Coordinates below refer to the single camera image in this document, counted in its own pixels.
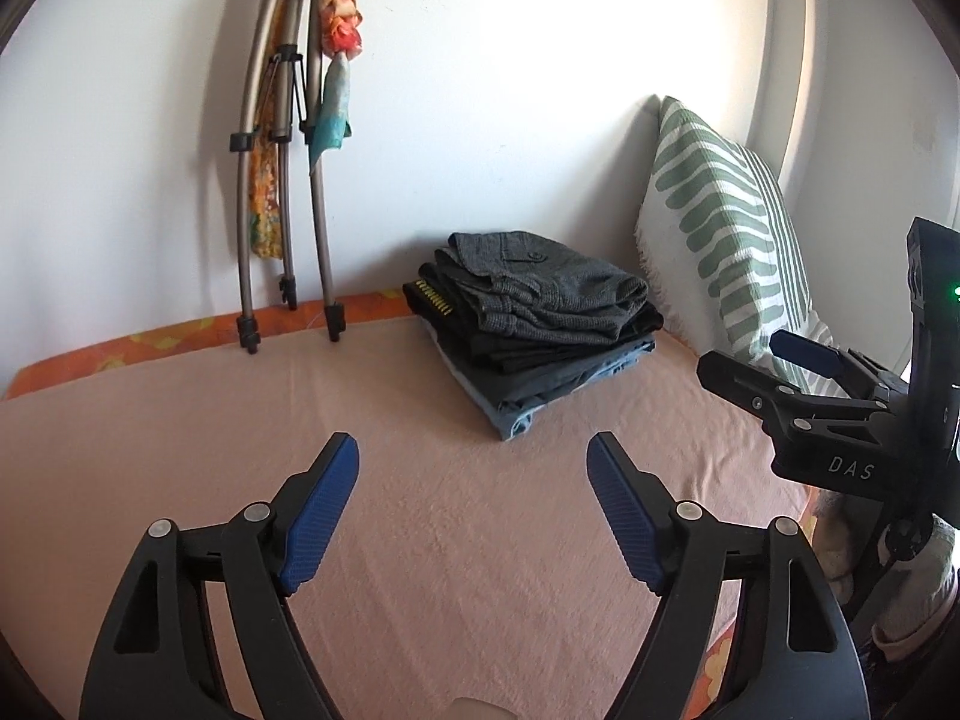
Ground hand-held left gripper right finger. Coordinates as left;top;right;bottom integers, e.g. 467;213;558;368
586;431;871;720

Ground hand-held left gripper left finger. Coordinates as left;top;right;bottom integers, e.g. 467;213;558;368
79;431;361;720

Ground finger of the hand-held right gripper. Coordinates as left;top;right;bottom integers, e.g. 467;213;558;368
769;328;895;400
696;351;905;437

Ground grey tweed short pants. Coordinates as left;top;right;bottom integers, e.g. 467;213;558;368
448;231;650;350

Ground dark grey folded pants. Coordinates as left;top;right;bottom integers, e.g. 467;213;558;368
435;330;655;421

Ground black folded pants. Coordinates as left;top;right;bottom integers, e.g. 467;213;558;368
403;262;665;377

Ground pink blanket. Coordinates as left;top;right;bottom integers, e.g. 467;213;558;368
0;315;818;720

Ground blue folded jeans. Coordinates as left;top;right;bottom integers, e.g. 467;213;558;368
418;319;658;443

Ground green and white patterned pillow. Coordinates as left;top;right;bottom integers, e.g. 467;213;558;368
635;95;835;395

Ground metal tripod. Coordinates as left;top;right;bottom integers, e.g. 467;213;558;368
227;0;348;356

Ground yellow patterned scarf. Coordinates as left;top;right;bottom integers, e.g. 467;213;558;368
250;0;292;262

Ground orange and teal fabric garland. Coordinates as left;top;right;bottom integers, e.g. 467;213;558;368
304;0;366;167

